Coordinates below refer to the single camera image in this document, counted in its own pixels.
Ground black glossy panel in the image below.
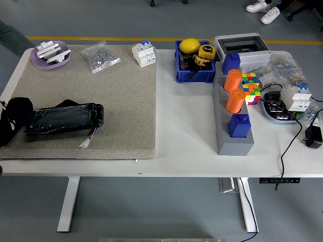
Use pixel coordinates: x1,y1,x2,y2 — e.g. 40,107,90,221
24,99,104,137

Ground black rag with white print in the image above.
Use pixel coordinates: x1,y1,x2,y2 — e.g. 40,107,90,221
0,97,35,148

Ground black table control panel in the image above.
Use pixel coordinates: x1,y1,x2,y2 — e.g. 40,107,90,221
259,177,301,184

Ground grey-brown felt mat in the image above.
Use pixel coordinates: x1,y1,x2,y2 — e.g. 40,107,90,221
0,44,157,160

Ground blue plastic bin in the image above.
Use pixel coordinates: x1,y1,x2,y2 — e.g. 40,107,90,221
174,39,217,84

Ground dark brown small parts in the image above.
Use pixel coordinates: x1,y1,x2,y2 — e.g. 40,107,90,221
179,52,195,71

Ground white circuit breaker blue switches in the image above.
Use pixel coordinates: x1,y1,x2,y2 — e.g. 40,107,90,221
131,39,157,68
280,83,313,112

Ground yellow black tape measure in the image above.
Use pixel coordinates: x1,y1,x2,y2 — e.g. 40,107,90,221
198,44,217,61
193,54,212,69

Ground orange cylinder peg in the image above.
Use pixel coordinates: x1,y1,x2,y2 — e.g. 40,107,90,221
224,69,243,93
226,89,246,114

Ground grey peg base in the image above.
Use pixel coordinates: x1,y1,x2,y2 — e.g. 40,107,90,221
211,68,255,156

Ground blue square peg block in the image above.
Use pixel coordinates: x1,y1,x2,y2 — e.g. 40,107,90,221
228,113,252,138
222,52,241,75

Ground clear bag of screws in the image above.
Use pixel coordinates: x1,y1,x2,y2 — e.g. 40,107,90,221
78,40,121,74

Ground grey metal box under table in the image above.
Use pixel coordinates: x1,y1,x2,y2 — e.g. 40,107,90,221
218,177,239,194

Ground multicoloured puzzle cube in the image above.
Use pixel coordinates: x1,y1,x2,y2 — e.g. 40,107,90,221
241,72,262,106

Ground light blue oval tray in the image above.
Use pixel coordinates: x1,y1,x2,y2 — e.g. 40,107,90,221
260,90,307,125

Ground dark circuit boards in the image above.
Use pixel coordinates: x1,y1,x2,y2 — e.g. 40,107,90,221
264,92,296,120

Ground black office chair base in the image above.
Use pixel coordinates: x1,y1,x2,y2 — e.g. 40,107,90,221
150,0,189,7
287,0,323,21

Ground white plastic clip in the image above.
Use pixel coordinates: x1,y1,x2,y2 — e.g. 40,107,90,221
37,45,62,59
36,40,59,52
44,49,72,64

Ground white table leg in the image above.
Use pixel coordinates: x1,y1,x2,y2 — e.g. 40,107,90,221
57,176,81,232
237,177,259,233

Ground clear bag of small parts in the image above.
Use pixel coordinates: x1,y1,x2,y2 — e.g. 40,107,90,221
257,53,307,89
299,97,323,128

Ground purple oval tray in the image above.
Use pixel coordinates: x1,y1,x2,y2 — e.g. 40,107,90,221
30,40,72,71

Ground white sneaker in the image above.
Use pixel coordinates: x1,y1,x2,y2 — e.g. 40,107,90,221
260,7,281,25
246,0,268,13

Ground black power adapter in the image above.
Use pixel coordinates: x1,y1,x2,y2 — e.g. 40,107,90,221
302,125,323,149

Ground seated person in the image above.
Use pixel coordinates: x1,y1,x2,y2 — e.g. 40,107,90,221
264,0,297,13

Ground red-blue wire with white plug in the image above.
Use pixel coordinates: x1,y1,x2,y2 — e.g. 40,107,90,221
79,128,98,149

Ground grey electrical enclosure box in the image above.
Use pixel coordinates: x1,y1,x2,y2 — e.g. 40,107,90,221
213,33,273,71

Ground black cable under table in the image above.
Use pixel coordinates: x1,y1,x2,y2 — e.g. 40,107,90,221
237,177,258,242

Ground black power cable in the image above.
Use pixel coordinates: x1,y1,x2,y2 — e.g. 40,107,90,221
259,83,303,191

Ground black adapter cord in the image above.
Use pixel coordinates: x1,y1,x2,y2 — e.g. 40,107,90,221
310,108,323,127

